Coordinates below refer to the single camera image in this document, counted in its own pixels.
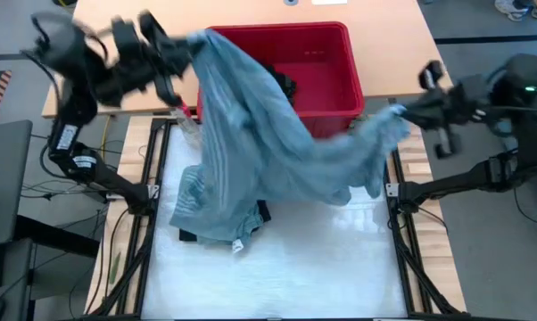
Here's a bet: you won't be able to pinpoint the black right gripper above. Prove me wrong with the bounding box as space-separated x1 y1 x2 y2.
401 59 493 161

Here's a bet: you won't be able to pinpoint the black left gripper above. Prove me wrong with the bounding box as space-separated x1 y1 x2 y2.
94 11 207 109

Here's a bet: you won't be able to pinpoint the black garment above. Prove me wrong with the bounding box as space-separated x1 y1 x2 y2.
262 62 299 106

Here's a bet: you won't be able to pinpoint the blue striped shirt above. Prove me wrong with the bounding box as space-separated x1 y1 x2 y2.
169 29 412 247

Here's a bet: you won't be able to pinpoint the dark navy jeans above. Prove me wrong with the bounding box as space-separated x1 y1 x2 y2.
178 199 273 244

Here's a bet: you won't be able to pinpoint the light blue jeans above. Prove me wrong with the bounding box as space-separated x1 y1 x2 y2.
174 195 266 255

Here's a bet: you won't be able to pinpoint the red plastic laundry bin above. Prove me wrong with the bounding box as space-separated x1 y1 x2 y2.
196 21 367 140

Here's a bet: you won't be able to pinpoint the light wooden desk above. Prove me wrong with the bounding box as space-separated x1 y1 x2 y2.
41 0 456 119

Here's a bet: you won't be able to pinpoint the clear spray bottle red trigger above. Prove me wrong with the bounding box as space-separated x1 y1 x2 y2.
174 103 203 151

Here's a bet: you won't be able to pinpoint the grey metal table leg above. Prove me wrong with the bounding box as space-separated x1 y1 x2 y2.
495 128 526 161

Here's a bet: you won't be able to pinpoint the black round floor object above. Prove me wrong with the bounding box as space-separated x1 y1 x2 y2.
512 185 537 226

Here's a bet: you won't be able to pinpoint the grey side desk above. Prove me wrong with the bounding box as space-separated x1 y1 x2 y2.
0 119 33 249

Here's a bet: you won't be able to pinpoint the green strip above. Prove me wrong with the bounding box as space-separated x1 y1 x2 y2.
109 251 122 286

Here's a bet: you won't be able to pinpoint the yellow cable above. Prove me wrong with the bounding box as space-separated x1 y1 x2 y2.
100 114 114 157

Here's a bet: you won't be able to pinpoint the black aluminium table frame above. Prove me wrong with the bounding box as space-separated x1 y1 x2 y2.
83 116 468 321

